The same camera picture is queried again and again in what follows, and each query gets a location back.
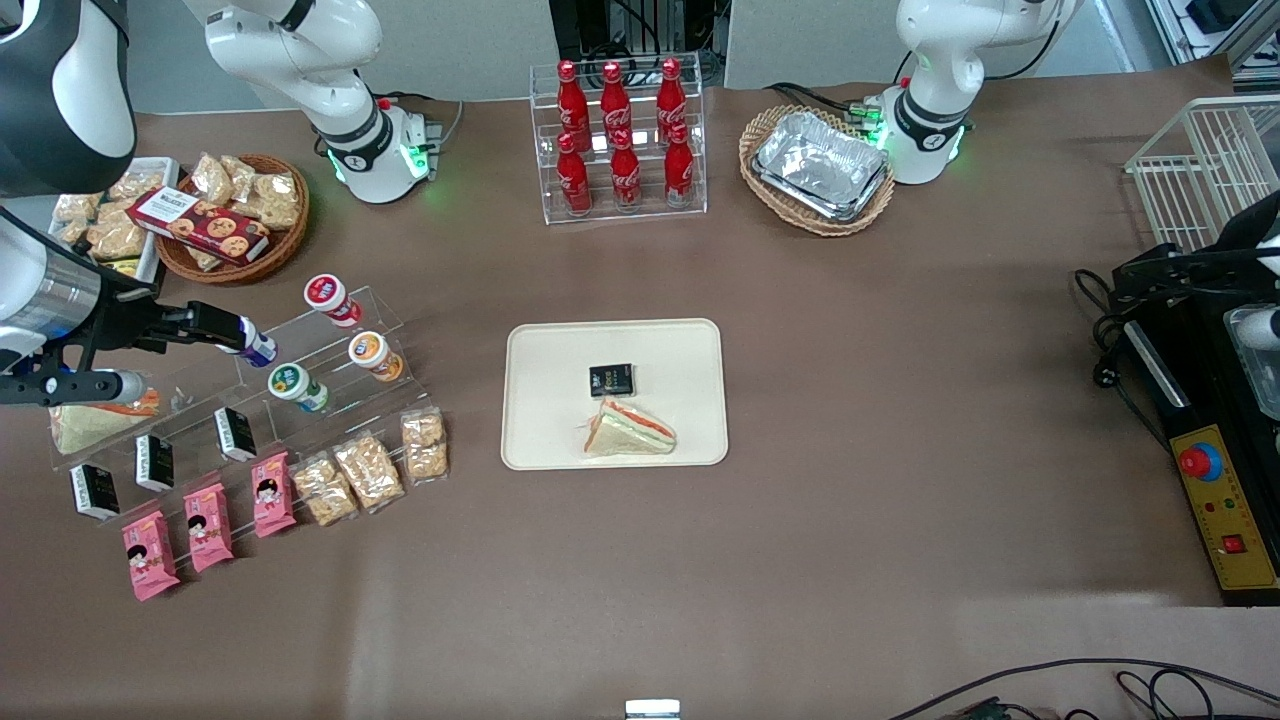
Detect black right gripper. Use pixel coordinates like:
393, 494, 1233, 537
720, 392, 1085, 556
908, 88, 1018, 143
88, 283, 248, 354

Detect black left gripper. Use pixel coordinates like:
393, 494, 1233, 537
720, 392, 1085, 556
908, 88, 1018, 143
1110, 190, 1280, 303

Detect green gum bottle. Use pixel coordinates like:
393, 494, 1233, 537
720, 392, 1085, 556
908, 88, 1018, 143
267, 363, 329, 414

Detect purple gum bottle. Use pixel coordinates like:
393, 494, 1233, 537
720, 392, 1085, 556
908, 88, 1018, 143
238, 320, 280, 368

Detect red gum bottle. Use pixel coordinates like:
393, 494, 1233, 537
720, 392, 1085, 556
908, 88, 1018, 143
304, 273, 364, 329

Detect orange gum bottle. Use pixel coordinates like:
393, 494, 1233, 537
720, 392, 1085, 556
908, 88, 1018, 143
348, 330, 406, 383

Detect aluminium foil tray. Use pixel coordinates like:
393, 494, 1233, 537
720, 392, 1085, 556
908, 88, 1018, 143
752, 110, 891, 223

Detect cream plastic tray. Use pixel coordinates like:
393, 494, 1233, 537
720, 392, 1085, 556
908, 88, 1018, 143
500, 318, 729, 471

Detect clear acrylic stepped display shelf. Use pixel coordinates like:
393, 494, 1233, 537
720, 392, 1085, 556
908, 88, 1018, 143
45, 287, 443, 506

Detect round brown wicker basket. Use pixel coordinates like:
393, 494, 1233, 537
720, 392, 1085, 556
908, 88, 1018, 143
155, 153, 311, 288

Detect red cookie box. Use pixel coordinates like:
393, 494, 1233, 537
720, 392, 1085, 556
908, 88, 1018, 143
127, 187, 272, 266

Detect black control box yellow panel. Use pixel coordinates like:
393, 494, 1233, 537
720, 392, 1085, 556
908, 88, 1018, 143
1120, 298, 1280, 608

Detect wrapped triangle sandwich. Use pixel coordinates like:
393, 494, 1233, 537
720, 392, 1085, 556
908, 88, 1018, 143
50, 388, 161, 456
583, 397, 678, 459

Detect white rectangular bin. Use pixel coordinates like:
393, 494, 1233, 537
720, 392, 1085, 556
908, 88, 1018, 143
48, 157, 181, 286

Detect pink snack pack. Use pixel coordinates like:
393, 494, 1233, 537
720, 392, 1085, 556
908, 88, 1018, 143
183, 482, 235, 573
122, 510, 181, 602
251, 451, 297, 538

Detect wrapped rice crisp bar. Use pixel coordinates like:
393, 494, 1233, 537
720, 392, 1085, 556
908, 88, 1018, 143
333, 432, 406, 513
291, 452, 359, 527
401, 408, 450, 486

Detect oval light wicker basket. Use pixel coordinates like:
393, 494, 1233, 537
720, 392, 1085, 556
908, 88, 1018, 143
738, 105, 896, 238

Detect red cola bottle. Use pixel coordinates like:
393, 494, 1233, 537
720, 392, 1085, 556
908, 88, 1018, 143
610, 128, 643, 213
556, 133, 593, 217
600, 60, 633, 136
664, 123, 696, 209
556, 60, 592, 141
656, 57, 689, 131

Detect clear acrylic bottle rack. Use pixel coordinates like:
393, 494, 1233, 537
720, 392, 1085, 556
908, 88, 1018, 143
530, 52, 708, 226

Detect black cable with plug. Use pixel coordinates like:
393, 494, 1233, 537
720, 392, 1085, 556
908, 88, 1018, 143
1073, 268, 1173, 451

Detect white wire basket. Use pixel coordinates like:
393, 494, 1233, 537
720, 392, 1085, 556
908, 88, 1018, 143
1125, 95, 1280, 253

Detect aluminium frame rack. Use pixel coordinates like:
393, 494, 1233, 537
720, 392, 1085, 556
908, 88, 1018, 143
1145, 0, 1280, 91

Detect long black cable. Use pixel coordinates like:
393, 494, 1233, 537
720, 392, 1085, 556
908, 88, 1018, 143
888, 657, 1280, 720

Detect black cable at arm base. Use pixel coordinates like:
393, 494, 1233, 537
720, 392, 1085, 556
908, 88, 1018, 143
765, 82, 876, 121

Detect looped black cable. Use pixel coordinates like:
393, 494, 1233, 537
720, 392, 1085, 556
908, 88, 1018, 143
1115, 669, 1206, 720

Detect black equipment frame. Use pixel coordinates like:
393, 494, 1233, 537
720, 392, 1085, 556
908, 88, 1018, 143
548, 0, 731, 63

